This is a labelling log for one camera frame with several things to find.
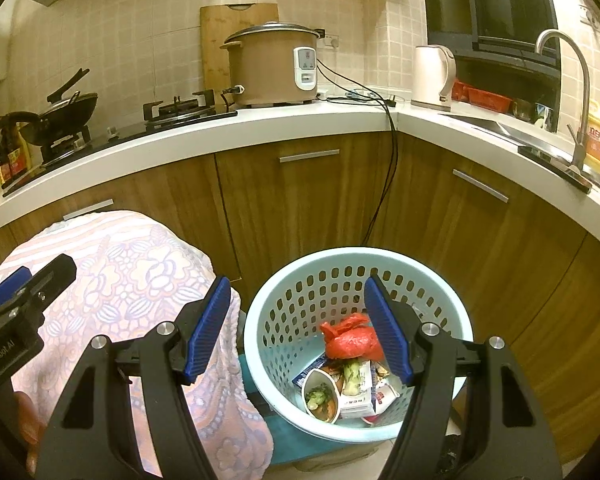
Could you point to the glass cup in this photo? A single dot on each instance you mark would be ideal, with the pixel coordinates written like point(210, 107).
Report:
point(522, 110)

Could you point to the wooden cutting board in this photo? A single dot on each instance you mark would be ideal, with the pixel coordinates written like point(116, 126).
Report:
point(217, 50)

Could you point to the small white printed cup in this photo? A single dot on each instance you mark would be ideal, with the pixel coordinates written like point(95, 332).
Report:
point(312, 410)

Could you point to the person's left hand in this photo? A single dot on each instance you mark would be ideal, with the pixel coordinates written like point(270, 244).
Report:
point(27, 425)

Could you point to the black wok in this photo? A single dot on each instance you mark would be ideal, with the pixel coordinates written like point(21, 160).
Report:
point(65, 112)

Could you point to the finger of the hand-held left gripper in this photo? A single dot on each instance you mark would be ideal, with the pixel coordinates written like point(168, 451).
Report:
point(10, 287)
point(55, 275)

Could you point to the steel sink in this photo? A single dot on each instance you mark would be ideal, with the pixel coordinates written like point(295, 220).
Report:
point(505, 130)

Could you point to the light blue plastic basket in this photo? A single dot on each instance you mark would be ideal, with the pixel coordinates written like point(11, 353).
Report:
point(290, 320)

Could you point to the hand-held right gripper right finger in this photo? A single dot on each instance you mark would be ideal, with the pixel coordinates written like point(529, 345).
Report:
point(387, 330)

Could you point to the red tray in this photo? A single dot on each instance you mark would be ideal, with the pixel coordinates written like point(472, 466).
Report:
point(480, 96)

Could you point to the green vegetable scraps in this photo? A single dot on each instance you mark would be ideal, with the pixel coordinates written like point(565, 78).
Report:
point(351, 377)

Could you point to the wooden base cabinet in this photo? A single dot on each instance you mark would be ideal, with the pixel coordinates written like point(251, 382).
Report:
point(305, 210)

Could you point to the white carton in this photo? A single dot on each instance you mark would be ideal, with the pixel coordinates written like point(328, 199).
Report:
point(355, 402)

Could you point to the metal faucet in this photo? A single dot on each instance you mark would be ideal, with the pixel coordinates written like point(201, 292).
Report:
point(577, 75)

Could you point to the black gas stove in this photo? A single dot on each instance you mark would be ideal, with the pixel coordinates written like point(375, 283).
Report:
point(180, 112)

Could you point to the red plastic bag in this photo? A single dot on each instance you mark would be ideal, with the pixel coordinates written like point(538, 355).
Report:
point(350, 342)

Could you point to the dark window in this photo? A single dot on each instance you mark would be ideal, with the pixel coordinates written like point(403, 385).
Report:
point(500, 5)

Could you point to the round table with patterned cloth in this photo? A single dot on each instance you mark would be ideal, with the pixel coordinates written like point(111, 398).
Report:
point(130, 270)

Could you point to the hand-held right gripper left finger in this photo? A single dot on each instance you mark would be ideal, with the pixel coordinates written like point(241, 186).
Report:
point(207, 330)

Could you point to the teal stool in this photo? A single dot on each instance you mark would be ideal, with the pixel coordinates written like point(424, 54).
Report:
point(280, 440)

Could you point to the white power strip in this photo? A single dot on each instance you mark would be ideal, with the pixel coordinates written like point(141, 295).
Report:
point(360, 96)

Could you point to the brown rice cooker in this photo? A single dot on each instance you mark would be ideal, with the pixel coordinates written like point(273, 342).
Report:
point(265, 70)

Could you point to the white electric kettle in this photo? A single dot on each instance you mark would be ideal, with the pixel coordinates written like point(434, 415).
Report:
point(430, 77)

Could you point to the dark sauce bottle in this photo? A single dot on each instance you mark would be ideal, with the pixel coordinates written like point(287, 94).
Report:
point(1, 160)
point(17, 157)

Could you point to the white and blue packet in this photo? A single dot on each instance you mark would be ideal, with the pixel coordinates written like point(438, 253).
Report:
point(385, 395)
point(307, 370)

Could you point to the white wall socket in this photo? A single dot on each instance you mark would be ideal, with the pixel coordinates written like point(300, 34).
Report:
point(331, 42)

